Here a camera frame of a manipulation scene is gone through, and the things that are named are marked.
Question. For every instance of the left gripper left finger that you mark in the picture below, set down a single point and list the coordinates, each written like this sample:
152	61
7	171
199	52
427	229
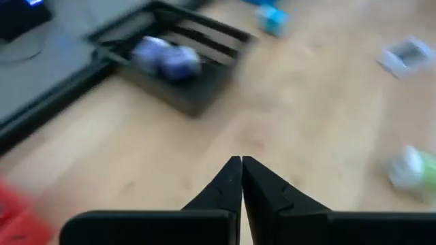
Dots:
218	211

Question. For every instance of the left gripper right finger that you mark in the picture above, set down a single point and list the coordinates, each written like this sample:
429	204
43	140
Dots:
272	211

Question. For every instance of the green wall charger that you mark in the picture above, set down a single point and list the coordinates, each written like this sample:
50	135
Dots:
412	175

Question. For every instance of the purple wall charger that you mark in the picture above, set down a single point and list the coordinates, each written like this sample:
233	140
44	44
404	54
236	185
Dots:
148	52
182	64

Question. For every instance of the red case with screen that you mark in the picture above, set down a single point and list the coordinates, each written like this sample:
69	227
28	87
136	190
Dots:
20	217

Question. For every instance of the white case with screen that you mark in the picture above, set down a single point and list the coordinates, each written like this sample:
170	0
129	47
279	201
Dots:
407	56

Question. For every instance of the black plastic basket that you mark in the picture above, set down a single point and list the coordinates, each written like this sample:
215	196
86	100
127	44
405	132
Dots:
204	98

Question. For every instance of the black device with blue light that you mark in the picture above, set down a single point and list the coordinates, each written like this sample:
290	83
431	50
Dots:
20	17

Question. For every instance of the black aluminium table frame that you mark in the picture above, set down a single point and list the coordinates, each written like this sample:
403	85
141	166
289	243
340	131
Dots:
51	109

